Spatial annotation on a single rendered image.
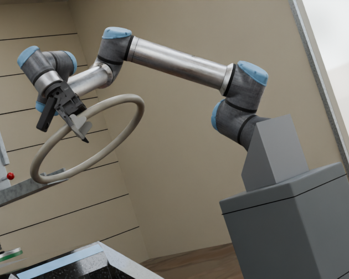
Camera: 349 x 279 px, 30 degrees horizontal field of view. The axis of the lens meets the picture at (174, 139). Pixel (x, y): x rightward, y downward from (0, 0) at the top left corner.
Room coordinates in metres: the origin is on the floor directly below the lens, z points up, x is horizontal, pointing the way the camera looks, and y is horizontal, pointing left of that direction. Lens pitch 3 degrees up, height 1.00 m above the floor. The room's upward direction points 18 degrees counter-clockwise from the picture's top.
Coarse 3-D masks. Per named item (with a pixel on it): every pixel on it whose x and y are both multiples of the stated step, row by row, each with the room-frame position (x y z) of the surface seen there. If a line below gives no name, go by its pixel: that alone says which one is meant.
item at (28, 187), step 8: (64, 168) 2.52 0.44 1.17; (16, 184) 2.50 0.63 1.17; (24, 184) 2.48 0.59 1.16; (32, 184) 2.46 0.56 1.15; (40, 184) 2.43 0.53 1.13; (48, 184) 2.42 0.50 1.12; (56, 184) 2.55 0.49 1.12; (0, 192) 2.55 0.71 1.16; (8, 192) 2.52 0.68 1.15; (16, 192) 2.50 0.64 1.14; (24, 192) 2.48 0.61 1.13; (32, 192) 2.53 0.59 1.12; (0, 200) 2.56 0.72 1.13; (8, 200) 2.53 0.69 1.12; (16, 200) 2.67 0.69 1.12
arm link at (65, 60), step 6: (54, 54) 2.22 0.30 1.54; (60, 54) 2.25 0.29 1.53; (66, 54) 2.27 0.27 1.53; (72, 54) 2.30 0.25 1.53; (60, 60) 2.23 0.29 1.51; (66, 60) 2.26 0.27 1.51; (72, 60) 2.28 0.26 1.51; (60, 66) 2.23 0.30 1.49; (66, 66) 2.26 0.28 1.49; (72, 66) 2.29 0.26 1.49; (60, 72) 2.25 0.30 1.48; (66, 72) 2.27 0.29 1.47; (72, 72) 2.31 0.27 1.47; (66, 78) 2.29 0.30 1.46
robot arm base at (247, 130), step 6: (246, 120) 2.82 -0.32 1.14; (252, 120) 2.81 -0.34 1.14; (258, 120) 2.79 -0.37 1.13; (264, 120) 2.78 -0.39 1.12; (246, 126) 2.81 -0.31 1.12; (252, 126) 2.78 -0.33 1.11; (240, 132) 2.82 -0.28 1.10; (246, 132) 2.80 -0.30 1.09; (252, 132) 2.77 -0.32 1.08; (240, 138) 2.83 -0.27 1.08; (246, 138) 2.79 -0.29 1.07; (240, 144) 2.87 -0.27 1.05; (246, 144) 2.80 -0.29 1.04; (246, 150) 2.84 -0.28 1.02
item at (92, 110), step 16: (128, 96) 2.24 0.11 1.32; (96, 112) 2.15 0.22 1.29; (64, 128) 2.12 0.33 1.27; (128, 128) 2.53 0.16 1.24; (48, 144) 2.14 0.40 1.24; (112, 144) 2.57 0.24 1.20; (96, 160) 2.57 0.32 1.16; (32, 176) 2.28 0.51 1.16; (48, 176) 2.43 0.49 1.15; (64, 176) 2.49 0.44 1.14
